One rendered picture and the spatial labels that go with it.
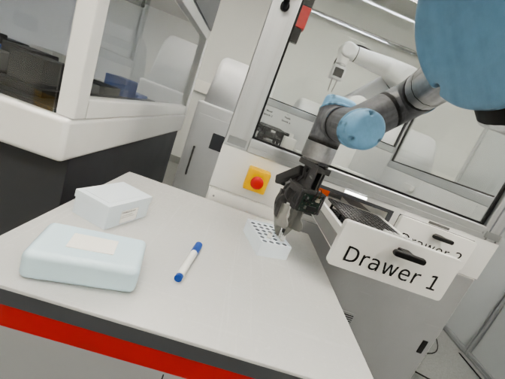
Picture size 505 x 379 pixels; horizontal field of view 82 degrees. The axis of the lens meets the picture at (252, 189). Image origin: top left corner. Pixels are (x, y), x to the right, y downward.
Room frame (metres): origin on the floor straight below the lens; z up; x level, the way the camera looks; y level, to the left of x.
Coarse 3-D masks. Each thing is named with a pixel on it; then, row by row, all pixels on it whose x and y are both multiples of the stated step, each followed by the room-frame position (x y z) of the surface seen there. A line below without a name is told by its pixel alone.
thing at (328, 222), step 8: (328, 200) 0.96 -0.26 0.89; (336, 200) 0.97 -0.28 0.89; (328, 208) 0.80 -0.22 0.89; (360, 208) 0.98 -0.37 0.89; (320, 216) 0.81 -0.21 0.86; (328, 216) 0.76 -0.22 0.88; (320, 224) 0.79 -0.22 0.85; (328, 224) 0.73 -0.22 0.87; (336, 224) 0.70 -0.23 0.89; (328, 232) 0.71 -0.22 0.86; (336, 232) 0.67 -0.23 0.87; (400, 232) 0.85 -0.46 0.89; (328, 240) 0.69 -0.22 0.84
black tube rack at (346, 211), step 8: (336, 208) 0.83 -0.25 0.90; (344, 208) 0.86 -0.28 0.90; (352, 208) 0.90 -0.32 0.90; (336, 216) 0.85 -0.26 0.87; (344, 216) 0.76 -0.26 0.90; (352, 216) 0.80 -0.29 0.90; (360, 216) 0.84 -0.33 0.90; (368, 216) 0.88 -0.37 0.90; (376, 216) 0.94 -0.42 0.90; (368, 224) 0.77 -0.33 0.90; (376, 224) 0.81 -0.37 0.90; (384, 224) 0.85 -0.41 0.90
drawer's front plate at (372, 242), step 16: (352, 224) 0.61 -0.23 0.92; (336, 240) 0.61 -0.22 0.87; (352, 240) 0.61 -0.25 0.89; (368, 240) 0.61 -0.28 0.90; (384, 240) 0.62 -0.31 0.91; (400, 240) 0.62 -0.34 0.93; (336, 256) 0.61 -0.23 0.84; (352, 256) 0.61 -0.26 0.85; (384, 256) 0.62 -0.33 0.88; (432, 256) 0.63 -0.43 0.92; (448, 256) 0.63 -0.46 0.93; (368, 272) 0.62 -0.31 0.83; (416, 272) 0.63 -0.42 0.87; (432, 272) 0.63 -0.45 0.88; (448, 272) 0.63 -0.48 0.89; (416, 288) 0.63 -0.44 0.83; (432, 288) 0.63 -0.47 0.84
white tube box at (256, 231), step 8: (248, 224) 0.73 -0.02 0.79; (256, 224) 0.74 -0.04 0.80; (264, 224) 0.76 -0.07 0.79; (272, 224) 0.78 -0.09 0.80; (248, 232) 0.71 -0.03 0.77; (256, 232) 0.68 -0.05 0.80; (264, 232) 0.70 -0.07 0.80; (272, 232) 0.72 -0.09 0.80; (248, 240) 0.70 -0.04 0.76; (256, 240) 0.66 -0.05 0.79; (264, 240) 0.66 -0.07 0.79; (272, 240) 0.67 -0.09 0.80; (256, 248) 0.65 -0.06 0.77; (264, 248) 0.64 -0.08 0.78; (272, 248) 0.65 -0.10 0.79; (280, 248) 0.66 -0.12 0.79; (288, 248) 0.66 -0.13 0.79; (272, 256) 0.65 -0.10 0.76; (280, 256) 0.66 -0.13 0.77
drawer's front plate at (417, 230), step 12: (396, 228) 0.96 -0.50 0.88; (408, 228) 0.96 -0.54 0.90; (420, 228) 0.96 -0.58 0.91; (432, 228) 0.97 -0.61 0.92; (420, 240) 0.96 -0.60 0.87; (432, 240) 0.97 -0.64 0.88; (456, 240) 0.97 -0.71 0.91; (468, 240) 0.98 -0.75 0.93; (444, 252) 0.97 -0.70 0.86; (456, 252) 0.98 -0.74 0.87; (468, 252) 0.98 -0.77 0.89
